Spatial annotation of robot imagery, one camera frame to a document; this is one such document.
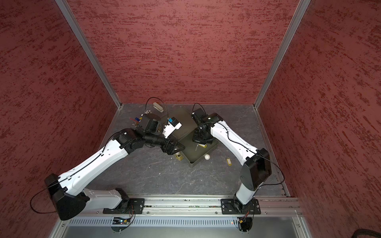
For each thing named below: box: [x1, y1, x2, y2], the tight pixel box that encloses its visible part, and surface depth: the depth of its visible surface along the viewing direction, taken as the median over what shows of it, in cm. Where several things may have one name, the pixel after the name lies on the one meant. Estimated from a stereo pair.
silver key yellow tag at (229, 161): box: [226, 156, 233, 167], surface depth 92 cm
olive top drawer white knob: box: [178, 131, 220, 168], surface depth 78 cm
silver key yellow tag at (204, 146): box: [194, 142, 208, 151], surface depth 82 cm
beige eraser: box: [152, 102, 164, 113], surface depth 120 cm
